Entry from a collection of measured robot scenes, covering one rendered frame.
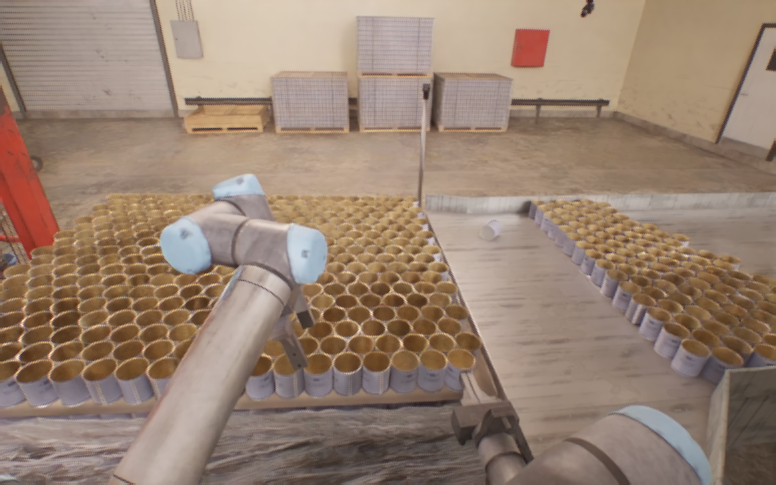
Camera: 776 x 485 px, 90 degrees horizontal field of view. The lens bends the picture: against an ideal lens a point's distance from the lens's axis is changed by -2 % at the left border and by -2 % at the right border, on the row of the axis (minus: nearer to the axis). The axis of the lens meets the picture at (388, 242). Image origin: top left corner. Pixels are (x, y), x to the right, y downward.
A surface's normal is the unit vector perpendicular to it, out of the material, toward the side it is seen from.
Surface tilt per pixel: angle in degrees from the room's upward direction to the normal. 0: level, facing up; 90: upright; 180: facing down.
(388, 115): 88
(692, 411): 0
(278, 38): 90
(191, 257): 88
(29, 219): 90
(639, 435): 5
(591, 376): 0
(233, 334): 40
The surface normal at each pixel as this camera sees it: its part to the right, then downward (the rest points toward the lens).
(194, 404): 0.35, -0.47
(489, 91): 0.08, 0.46
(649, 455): 0.13, -0.73
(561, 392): 0.02, -0.88
